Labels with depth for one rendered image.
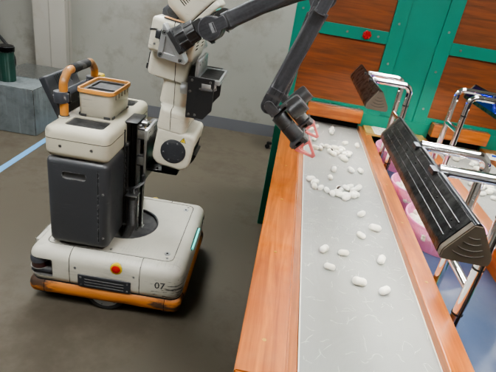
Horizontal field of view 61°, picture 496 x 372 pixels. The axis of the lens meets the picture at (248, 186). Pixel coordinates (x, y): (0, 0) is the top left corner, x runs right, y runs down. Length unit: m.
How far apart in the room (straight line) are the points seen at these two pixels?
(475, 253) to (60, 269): 1.62
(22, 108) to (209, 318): 2.51
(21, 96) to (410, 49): 2.87
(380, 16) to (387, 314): 1.66
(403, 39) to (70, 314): 2.07
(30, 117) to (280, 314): 3.21
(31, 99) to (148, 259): 2.25
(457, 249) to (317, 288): 0.44
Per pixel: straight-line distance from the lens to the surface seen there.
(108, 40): 4.51
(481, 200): 1.97
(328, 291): 1.09
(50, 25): 4.57
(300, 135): 1.52
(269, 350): 0.88
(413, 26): 2.43
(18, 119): 3.93
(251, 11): 1.48
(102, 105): 1.80
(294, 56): 1.47
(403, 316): 1.11
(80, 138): 1.69
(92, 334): 1.95
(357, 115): 2.39
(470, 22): 2.51
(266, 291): 1.00
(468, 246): 0.76
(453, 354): 1.04
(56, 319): 2.04
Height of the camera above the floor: 1.39
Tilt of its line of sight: 26 degrees down
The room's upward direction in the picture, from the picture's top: 9 degrees clockwise
